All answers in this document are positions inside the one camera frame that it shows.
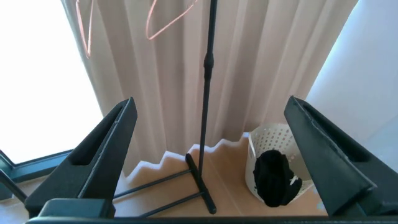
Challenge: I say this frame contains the black garment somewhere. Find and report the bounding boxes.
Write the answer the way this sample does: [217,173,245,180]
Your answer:
[252,149,303,208]

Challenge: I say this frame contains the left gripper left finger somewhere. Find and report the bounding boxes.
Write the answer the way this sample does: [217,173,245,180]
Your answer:
[24,96,138,218]

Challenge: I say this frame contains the beige curtain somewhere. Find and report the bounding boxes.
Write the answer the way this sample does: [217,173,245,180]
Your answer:
[60,0,359,177]

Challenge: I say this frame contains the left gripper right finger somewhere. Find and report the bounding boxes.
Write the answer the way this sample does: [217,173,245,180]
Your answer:
[284,95,398,218]

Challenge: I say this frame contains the black clothes rack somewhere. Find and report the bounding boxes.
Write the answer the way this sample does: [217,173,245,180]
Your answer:
[0,0,219,218]

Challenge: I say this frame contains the pink clothes hanger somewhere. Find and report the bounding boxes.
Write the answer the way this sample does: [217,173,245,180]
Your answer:
[75,0,95,59]
[145,0,200,41]

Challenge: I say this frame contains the white laundry basket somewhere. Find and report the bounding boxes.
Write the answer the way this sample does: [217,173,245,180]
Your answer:
[244,123,315,203]

